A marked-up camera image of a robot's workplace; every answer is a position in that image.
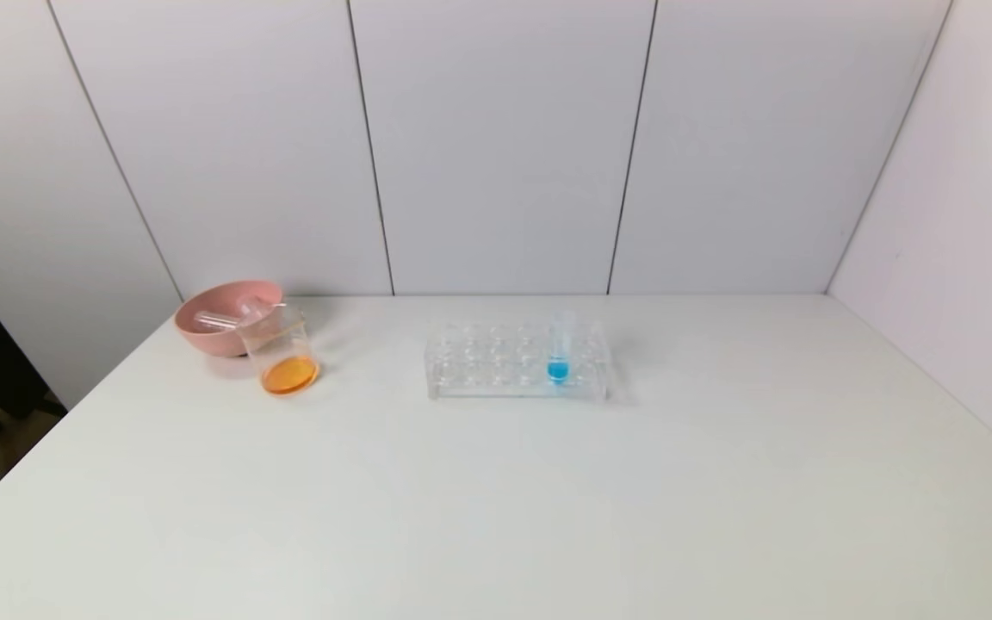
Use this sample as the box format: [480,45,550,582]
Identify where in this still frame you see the yellow pigment test tube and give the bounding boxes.
[234,297,278,329]

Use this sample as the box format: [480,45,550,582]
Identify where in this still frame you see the blue pigment test tube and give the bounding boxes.
[546,308,575,385]

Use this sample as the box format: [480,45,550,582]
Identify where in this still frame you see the pink plastic bowl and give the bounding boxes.
[174,280,286,358]

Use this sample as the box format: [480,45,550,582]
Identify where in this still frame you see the clear glass beaker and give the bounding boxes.
[238,303,321,398]

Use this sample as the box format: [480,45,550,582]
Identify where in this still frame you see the clear acrylic test tube rack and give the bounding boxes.
[425,317,614,403]

